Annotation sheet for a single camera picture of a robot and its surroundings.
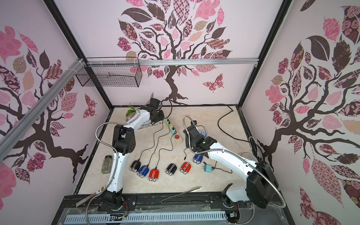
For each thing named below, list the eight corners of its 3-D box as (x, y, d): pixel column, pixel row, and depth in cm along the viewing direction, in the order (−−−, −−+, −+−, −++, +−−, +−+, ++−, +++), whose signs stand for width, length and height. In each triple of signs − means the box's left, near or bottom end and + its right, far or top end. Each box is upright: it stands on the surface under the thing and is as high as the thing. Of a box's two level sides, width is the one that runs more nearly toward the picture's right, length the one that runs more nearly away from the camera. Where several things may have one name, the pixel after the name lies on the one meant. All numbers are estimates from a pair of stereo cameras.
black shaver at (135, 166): (130, 170, 86) (128, 168, 84) (135, 161, 90) (134, 159, 88) (137, 172, 85) (135, 171, 83) (141, 163, 89) (140, 161, 87)
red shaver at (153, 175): (148, 181, 82) (147, 180, 80) (150, 170, 86) (149, 168, 84) (157, 181, 82) (157, 180, 80) (159, 170, 86) (158, 168, 84)
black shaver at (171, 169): (164, 172, 86) (164, 170, 83) (171, 163, 90) (170, 161, 87) (171, 177, 84) (171, 175, 82) (177, 168, 88) (177, 166, 85)
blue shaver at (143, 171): (137, 177, 83) (136, 176, 81) (139, 167, 87) (138, 165, 86) (147, 177, 83) (146, 176, 81) (149, 167, 87) (148, 165, 86)
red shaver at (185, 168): (183, 175, 85) (183, 174, 82) (178, 168, 87) (178, 166, 85) (192, 169, 87) (192, 167, 85) (187, 162, 90) (187, 160, 88)
